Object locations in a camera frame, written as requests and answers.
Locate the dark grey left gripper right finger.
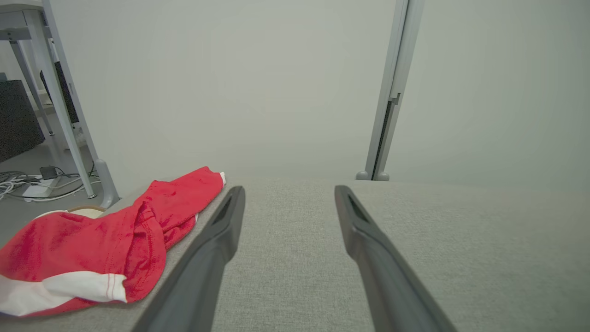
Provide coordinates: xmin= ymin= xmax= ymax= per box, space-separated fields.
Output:
xmin=334 ymin=185 xmax=457 ymax=332

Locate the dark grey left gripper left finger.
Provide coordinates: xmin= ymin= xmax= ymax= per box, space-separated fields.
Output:
xmin=131 ymin=186 xmax=246 ymax=332

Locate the red shorts white band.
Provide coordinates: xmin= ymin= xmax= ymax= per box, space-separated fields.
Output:
xmin=0 ymin=166 xmax=226 ymax=318

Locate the grey fabric padded surface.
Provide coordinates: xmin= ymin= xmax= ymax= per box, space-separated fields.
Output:
xmin=0 ymin=178 xmax=590 ymax=332

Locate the cream perforated laundry basket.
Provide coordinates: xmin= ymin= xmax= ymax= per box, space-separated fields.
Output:
xmin=35 ymin=206 xmax=106 ymax=220

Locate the white power strip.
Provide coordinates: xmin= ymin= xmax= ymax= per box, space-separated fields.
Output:
xmin=22 ymin=182 xmax=59 ymax=199

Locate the dark fabric cabinet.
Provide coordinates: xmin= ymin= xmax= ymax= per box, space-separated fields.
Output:
xmin=0 ymin=80 xmax=46 ymax=163

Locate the white floor cable bundle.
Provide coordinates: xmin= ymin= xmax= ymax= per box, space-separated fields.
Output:
xmin=0 ymin=159 xmax=101 ymax=203

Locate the grey partition joint post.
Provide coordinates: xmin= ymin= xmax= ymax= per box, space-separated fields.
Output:
xmin=356 ymin=0 xmax=425 ymax=181

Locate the grey metal desk frame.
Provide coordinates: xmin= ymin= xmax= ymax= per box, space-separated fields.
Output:
xmin=0 ymin=0 xmax=55 ymax=137

